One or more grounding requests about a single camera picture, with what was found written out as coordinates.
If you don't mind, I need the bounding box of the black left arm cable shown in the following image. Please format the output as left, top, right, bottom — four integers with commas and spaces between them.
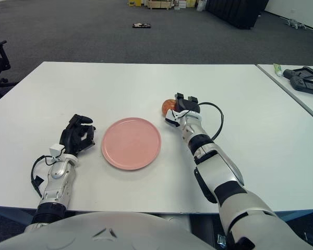
30, 155, 55, 199

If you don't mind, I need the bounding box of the wooden crate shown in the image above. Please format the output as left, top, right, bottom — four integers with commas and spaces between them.
147, 0, 173, 10

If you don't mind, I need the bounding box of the black draped partition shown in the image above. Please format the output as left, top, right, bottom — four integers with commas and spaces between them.
206, 0, 270, 30

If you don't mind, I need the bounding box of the grey robot torso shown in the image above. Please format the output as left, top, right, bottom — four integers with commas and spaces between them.
0, 210, 217, 250

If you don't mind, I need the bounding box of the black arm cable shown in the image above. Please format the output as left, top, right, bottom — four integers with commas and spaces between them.
30, 155, 55, 199
198, 102, 224, 140

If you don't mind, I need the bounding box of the grey quadruped robot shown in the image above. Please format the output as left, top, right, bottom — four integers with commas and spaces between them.
285, 18, 307, 30

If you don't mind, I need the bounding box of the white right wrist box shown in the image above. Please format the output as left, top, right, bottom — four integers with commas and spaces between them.
165, 109, 184, 125

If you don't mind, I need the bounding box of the red yellow apple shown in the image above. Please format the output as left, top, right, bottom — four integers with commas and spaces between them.
161, 98, 177, 115

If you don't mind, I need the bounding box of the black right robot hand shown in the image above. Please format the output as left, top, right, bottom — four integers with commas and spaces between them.
164, 92, 201, 128

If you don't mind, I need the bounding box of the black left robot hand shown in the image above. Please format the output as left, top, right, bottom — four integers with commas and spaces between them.
59, 114, 97, 157

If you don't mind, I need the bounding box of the black handheld controller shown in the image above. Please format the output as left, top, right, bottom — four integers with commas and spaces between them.
290, 77, 313, 97
283, 67, 313, 80

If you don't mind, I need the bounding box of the pink round plate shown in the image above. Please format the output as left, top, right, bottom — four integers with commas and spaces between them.
101, 117, 162, 171

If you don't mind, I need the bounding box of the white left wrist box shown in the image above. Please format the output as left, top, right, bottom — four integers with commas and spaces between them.
49, 144, 64, 159

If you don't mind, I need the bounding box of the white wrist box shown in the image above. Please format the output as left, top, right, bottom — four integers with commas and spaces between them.
49, 144, 64, 159
165, 109, 184, 125

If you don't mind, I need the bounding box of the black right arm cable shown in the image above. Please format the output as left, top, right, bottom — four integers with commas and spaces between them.
198, 102, 224, 140

